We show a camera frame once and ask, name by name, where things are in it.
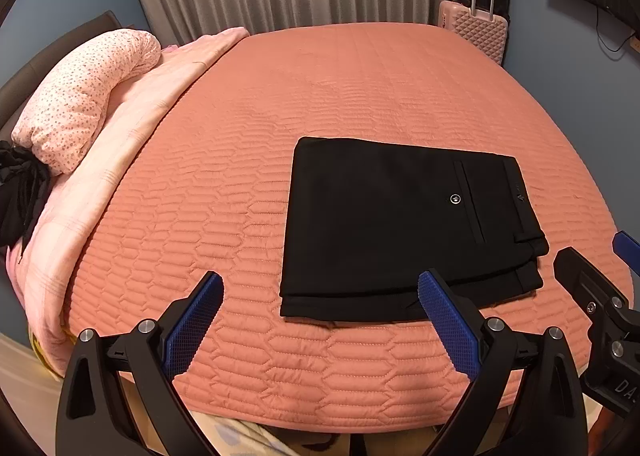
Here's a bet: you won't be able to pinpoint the pink hard-shell suitcase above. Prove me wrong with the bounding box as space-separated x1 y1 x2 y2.
437 0 511 68

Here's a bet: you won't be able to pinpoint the light pink blanket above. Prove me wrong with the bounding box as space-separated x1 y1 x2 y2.
6 27 250 377

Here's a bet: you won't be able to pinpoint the dark grey headboard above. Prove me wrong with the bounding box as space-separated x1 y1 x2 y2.
0 11 136 137

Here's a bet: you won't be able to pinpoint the salmon quilted bedspread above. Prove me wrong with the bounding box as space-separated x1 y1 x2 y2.
60 23 626 432

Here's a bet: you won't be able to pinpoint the black pants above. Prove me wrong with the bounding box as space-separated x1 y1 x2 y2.
279 136 550 324

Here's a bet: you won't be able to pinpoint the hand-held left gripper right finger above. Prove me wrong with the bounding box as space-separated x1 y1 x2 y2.
417 270 588 456

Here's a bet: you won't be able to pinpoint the black power cable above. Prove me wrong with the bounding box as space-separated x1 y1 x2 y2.
596 3 633 53

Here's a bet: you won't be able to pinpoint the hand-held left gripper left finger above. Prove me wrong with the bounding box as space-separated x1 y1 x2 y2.
56 272 224 456

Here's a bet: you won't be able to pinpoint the yellow cloth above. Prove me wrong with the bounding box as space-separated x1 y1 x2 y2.
29 331 53 377

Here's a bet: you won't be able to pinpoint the black cloth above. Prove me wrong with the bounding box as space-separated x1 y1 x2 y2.
0 140 51 249

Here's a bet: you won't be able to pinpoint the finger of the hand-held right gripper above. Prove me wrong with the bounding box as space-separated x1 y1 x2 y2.
613 231 640 279
553 246 632 317

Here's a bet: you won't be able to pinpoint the pink floral pillow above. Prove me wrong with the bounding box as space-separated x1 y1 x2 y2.
10 28 162 174

